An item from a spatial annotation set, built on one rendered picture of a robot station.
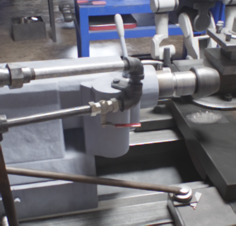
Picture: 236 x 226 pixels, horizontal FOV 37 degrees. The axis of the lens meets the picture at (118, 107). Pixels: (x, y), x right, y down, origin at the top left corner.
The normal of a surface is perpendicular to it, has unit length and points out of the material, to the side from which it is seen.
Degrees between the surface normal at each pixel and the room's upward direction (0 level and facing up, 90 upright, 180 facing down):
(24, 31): 90
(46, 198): 90
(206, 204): 0
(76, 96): 86
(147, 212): 0
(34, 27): 90
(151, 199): 48
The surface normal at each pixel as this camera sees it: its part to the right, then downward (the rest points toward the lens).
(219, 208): 0.00, -0.86
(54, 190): 0.18, 0.50
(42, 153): 0.17, 0.10
